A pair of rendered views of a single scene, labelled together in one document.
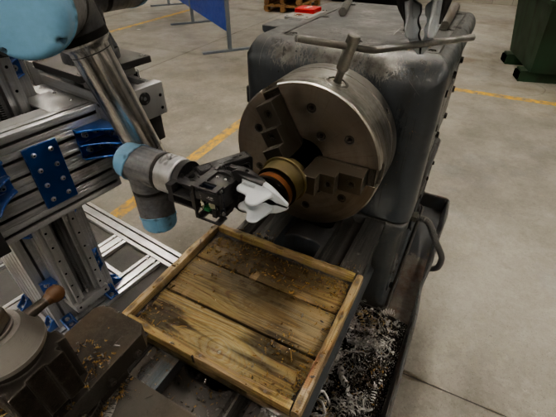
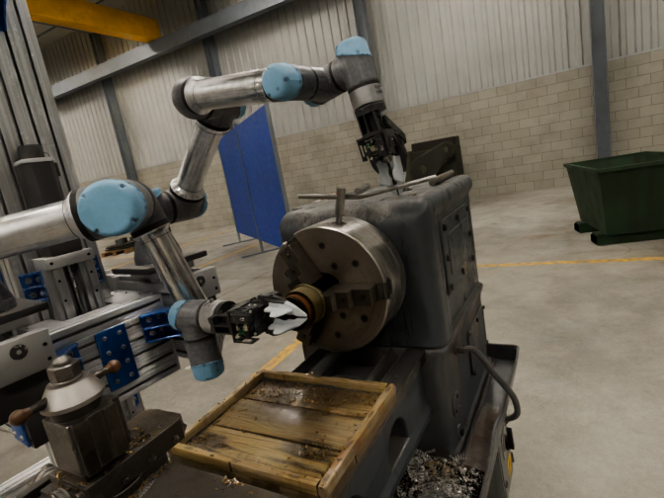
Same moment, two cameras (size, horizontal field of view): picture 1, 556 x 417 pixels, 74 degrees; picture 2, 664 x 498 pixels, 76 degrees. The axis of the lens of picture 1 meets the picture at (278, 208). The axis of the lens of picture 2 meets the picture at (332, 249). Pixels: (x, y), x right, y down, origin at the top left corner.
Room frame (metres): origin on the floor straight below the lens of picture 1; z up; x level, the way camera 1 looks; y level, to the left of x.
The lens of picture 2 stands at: (-0.31, -0.13, 1.37)
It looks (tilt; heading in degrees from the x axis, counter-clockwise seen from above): 11 degrees down; 3
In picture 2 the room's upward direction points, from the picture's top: 10 degrees counter-clockwise
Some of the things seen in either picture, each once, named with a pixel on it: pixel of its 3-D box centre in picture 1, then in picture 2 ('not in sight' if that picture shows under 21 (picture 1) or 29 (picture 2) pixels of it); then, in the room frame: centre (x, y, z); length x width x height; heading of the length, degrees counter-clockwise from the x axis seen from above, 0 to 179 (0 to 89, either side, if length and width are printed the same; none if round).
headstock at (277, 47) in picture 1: (361, 94); (388, 250); (1.06, -0.25, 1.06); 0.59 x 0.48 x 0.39; 152
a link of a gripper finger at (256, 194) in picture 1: (259, 197); (282, 312); (0.50, 0.03, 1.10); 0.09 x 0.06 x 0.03; 62
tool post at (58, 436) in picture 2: (31, 371); (90, 430); (0.21, 0.27, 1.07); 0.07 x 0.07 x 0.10; 62
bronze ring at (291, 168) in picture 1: (280, 183); (303, 306); (0.57, 0.00, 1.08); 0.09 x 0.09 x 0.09; 62
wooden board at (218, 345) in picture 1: (247, 300); (287, 421); (0.45, 0.06, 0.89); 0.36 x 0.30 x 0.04; 62
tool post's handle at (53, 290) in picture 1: (45, 301); (106, 370); (0.26, 0.25, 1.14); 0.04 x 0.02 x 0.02; 152
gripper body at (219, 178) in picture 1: (207, 189); (242, 318); (0.55, 0.13, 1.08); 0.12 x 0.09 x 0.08; 62
